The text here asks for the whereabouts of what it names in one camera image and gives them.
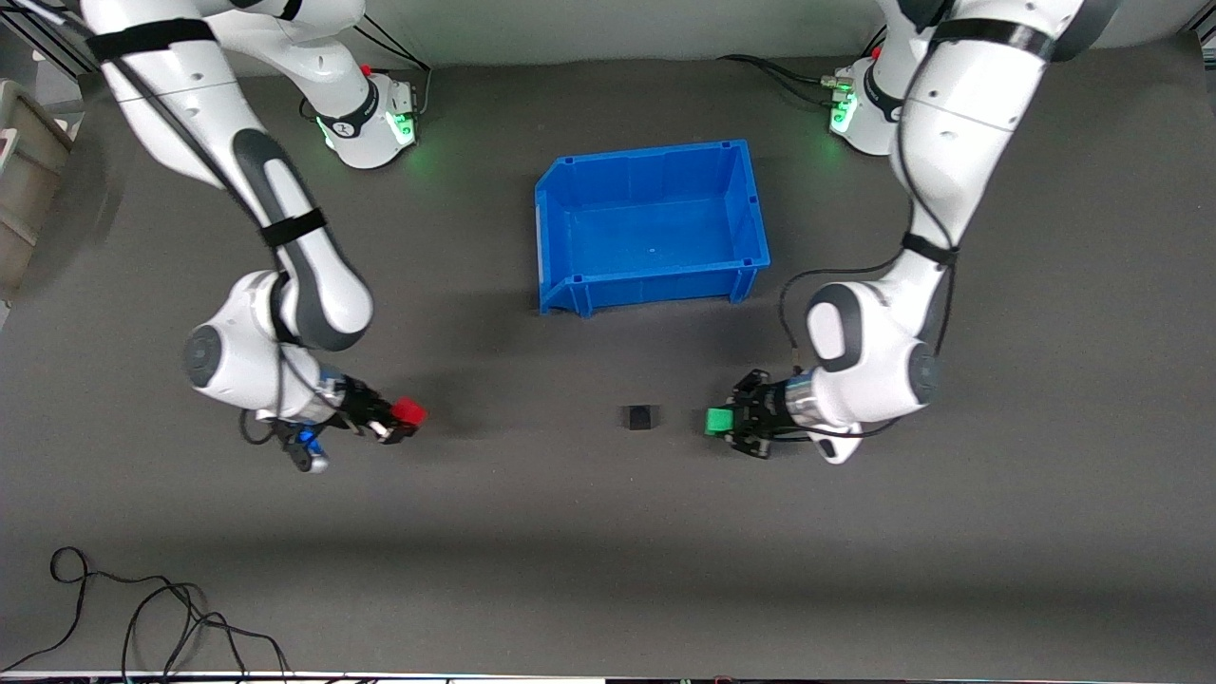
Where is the black left arm base cable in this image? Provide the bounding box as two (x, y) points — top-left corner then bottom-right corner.
(716, 17), (890, 107)

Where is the blue plastic bin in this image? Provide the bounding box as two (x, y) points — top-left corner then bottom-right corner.
(534, 139), (771, 318)

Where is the black left arm wrist cable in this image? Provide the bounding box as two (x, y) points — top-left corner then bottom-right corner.
(777, 19), (962, 443)

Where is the black right arm wrist cable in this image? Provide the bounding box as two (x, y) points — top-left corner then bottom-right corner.
(95, 28), (329, 447)

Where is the thin black loose cable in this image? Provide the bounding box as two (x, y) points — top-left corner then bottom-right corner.
(0, 546), (291, 684)

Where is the black arm base cable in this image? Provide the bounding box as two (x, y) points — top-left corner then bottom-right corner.
(347, 17), (434, 123)
(716, 17), (890, 107)

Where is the black right arm base cable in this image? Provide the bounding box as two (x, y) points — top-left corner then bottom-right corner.
(347, 17), (434, 123)

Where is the black arm wrist cable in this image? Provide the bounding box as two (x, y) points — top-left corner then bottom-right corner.
(95, 28), (329, 447)
(777, 19), (962, 443)

